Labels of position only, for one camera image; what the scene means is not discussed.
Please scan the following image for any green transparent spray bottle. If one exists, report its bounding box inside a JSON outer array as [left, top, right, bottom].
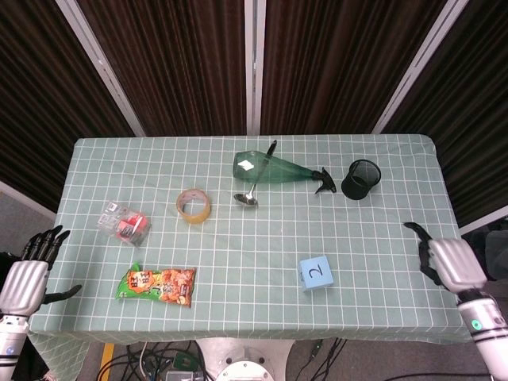
[[233, 151, 338, 195]]

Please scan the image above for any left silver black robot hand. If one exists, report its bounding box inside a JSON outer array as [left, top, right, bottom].
[[0, 225, 83, 319]]

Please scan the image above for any yellow packing tape roll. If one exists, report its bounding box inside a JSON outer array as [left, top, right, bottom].
[[175, 188, 212, 225]]

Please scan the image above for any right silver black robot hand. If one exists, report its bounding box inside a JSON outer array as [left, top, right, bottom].
[[403, 222, 489, 296]]

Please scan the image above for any light blue numbered foam cube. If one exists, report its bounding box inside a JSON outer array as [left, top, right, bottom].
[[298, 255, 334, 293]]

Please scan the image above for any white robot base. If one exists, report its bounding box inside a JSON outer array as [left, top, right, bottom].
[[196, 337, 297, 381]]

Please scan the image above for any green white grid tablecloth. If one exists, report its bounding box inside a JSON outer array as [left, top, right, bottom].
[[27, 133, 475, 380]]

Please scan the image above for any orange green snack bag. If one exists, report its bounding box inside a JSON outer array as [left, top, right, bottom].
[[114, 261, 198, 310]]

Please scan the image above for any green circuit board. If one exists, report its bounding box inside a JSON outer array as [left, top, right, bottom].
[[172, 351, 196, 371]]

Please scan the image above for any clear box with red caps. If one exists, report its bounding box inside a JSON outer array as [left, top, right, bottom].
[[97, 200, 152, 248]]

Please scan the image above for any black floor cable bundle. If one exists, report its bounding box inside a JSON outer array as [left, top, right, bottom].
[[97, 340, 199, 381]]

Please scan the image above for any metal ladle black handle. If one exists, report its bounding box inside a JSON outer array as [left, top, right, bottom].
[[233, 140, 279, 207]]

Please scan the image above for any black mesh pen holder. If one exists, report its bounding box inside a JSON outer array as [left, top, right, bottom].
[[341, 159, 382, 201]]

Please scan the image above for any white partition frame post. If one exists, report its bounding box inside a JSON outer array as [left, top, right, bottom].
[[55, 0, 146, 137], [459, 215, 508, 237], [372, 0, 474, 135], [243, 0, 267, 136]]

